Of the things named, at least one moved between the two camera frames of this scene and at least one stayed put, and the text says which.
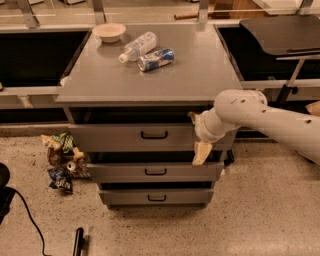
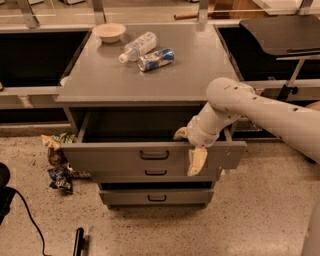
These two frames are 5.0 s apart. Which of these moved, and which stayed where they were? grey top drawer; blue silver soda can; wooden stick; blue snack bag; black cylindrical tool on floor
Moved: grey top drawer
Stayed: black cylindrical tool on floor; blue silver soda can; wooden stick; blue snack bag
